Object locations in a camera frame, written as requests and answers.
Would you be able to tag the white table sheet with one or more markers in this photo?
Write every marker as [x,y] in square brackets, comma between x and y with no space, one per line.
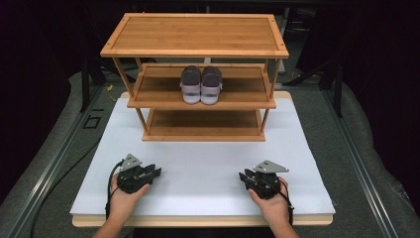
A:
[198,185]

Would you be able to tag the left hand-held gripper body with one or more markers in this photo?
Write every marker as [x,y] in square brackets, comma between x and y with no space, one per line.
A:
[133,177]

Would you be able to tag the pair of grey shoes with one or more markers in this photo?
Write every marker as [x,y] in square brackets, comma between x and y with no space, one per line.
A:
[211,84]

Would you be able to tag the yellow tag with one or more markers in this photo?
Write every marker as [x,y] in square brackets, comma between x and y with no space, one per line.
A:
[110,88]

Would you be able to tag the person's right hand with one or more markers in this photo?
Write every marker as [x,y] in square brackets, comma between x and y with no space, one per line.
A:
[275,208]

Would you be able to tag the black metal stand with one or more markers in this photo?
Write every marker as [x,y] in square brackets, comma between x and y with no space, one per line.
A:
[337,95]
[85,89]

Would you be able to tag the person's left hand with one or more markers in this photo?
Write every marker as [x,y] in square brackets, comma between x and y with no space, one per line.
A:
[124,203]

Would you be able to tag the aluminium rail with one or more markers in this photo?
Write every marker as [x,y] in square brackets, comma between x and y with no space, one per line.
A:
[56,158]
[356,158]

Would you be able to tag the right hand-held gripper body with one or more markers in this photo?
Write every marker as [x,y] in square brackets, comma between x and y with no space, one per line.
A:
[265,183]

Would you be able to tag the wooden shoe rack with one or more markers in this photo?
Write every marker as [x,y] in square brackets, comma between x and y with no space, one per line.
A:
[198,33]

